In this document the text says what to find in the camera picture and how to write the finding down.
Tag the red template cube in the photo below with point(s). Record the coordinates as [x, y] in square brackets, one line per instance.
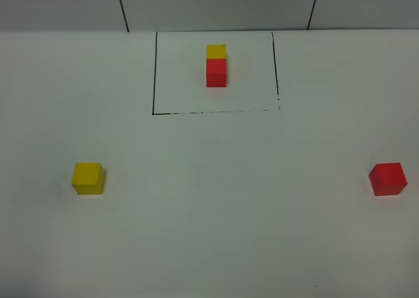
[216, 73]

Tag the yellow template cube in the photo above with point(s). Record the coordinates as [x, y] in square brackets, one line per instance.
[216, 51]

